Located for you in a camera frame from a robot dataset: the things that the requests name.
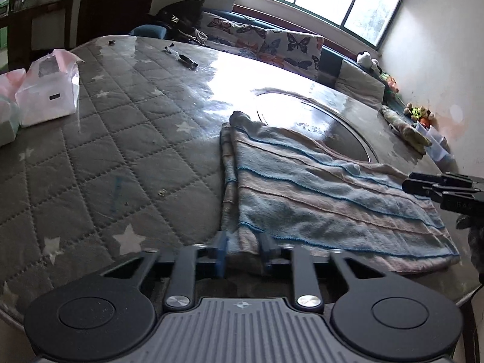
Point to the person's right hand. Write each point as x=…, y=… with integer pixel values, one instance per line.
x=477, y=249

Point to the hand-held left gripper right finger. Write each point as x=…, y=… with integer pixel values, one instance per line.
x=267, y=251

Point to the brown green plush toy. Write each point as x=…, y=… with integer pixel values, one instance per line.
x=418, y=113

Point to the clear plastic storage box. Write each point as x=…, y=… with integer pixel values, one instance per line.
x=436, y=147

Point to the dark wooden side table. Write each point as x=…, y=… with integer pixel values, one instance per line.
x=45, y=22

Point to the grey cushion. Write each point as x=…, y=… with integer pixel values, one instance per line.
x=359, y=83

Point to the butterfly print pillow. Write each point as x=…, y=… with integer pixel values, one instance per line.
x=291, y=53

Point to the folded beige cloth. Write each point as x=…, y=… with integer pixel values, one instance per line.
x=404, y=130

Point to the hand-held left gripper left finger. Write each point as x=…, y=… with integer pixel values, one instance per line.
x=222, y=253

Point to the black bag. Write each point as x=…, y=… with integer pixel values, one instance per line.
x=177, y=17

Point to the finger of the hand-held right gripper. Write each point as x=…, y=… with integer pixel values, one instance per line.
x=419, y=187
x=463, y=202

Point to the grey quilted star table cover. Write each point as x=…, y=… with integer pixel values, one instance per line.
x=132, y=151

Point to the pink green tissue pack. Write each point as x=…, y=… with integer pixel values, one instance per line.
x=9, y=113

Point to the green pink toy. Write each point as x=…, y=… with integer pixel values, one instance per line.
x=390, y=82

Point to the long butterfly print cushion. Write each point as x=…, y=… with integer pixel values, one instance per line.
x=230, y=32

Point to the blue beige striped garment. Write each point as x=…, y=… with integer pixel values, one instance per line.
x=321, y=204

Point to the white pink tissue pack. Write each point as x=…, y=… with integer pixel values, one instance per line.
x=49, y=90

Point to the white plush toy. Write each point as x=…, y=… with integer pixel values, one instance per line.
x=366, y=61

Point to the blue chair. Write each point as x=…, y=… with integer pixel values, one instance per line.
x=147, y=32

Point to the dark wooden glass door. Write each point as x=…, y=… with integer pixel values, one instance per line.
x=113, y=7

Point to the blue sofa bench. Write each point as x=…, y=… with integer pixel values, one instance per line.
x=329, y=64

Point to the black pen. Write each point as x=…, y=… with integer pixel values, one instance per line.
x=188, y=61

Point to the round glass turntable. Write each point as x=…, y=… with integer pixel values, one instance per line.
x=340, y=132

